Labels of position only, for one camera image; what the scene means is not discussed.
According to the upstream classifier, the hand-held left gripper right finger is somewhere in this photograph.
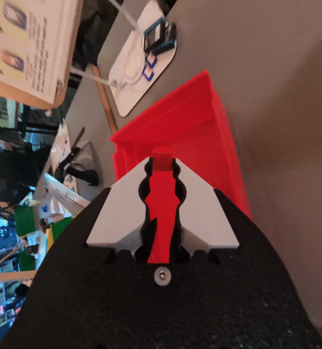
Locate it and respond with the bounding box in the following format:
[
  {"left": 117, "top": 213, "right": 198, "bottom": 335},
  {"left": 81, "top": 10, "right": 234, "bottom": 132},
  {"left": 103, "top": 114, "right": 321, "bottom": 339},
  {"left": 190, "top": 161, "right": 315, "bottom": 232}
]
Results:
[{"left": 173, "top": 158, "right": 240, "bottom": 257}]

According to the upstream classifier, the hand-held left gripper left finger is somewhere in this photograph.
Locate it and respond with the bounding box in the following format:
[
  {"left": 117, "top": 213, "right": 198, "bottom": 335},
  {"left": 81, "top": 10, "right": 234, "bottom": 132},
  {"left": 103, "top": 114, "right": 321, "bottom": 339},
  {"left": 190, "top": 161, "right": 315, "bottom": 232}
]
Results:
[{"left": 86, "top": 157, "right": 154, "bottom": 258}]

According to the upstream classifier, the red wooden cube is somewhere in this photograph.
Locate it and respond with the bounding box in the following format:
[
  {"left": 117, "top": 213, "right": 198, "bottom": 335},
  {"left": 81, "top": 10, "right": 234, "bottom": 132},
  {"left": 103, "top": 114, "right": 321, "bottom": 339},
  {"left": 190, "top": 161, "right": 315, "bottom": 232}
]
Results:
[{"left": 152, "top": 147, "right": 174, "bottom": 172}]

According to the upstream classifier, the red plastic bin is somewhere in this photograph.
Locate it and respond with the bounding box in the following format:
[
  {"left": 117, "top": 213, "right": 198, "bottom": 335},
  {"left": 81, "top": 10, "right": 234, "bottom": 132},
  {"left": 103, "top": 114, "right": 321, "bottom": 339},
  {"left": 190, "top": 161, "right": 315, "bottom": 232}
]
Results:
[{"left": 110, "top": 69, "right": 253, "bottom": 264}]

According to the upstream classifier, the black cloth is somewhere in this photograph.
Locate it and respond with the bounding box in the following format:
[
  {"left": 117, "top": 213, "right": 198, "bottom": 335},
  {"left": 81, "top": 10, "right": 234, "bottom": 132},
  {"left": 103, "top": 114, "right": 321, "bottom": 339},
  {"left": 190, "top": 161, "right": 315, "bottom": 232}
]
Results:
[{"left": 66, "top": 165, "right": 99, "bottom": 186}]

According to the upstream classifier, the clear plastic sleeve stack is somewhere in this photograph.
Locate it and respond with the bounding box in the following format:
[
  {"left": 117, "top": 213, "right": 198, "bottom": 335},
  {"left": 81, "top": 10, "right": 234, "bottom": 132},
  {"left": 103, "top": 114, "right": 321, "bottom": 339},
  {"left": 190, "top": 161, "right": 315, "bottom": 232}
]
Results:
[{"left": 44, "top": 173, "right": 91, "bottom": 218}]

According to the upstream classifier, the grey white object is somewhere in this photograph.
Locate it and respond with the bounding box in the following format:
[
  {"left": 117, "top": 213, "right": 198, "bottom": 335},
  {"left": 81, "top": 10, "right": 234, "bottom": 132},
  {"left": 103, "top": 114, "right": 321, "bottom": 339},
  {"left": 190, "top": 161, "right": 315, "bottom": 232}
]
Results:
[{"left": 68, "top": 140, "right": 103, "bottom": 178}]

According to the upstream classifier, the white plastic object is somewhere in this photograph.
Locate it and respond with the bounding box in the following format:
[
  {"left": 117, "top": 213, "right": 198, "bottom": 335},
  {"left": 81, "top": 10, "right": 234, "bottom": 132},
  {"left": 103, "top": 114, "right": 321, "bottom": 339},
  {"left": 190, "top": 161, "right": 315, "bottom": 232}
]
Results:
[{"left": 108, "top": 0, "right": 177, "bottom": 118}]

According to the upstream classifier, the instruction sheet on board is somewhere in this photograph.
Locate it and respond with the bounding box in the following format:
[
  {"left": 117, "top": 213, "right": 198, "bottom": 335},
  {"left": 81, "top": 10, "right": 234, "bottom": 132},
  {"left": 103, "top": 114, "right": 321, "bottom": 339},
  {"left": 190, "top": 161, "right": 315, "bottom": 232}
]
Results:
[{"left": 0, "top": 0, "right": 85, "bottom": 110}]

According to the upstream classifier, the printed instruction sheet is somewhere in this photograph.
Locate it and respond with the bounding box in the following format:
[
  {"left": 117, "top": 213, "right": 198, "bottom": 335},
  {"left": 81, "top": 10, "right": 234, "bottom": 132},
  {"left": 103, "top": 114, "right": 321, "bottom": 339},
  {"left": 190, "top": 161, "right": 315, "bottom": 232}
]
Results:
[{"left": 0, "top": 0, "right": 84, "bottom": 105}]

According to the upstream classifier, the black blue camera package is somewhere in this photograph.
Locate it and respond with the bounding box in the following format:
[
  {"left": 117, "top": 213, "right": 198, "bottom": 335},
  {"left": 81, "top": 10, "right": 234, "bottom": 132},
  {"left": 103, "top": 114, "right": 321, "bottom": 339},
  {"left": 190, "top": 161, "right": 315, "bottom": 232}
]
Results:
[
  {"left": 143, "top": 18, "right": 167, "bottom": 53},
  {"left": 152, "top": 23, "right": 177, "bottom": 55}
]

